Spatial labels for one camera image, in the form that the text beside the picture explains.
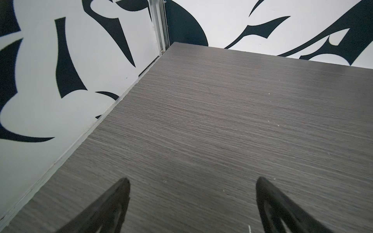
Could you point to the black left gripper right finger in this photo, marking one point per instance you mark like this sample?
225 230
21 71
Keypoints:
278 212

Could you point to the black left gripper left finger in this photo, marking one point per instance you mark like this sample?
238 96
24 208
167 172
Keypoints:
104 215

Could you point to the aluminium corner frame post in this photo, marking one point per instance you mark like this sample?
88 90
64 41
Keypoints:
159 19

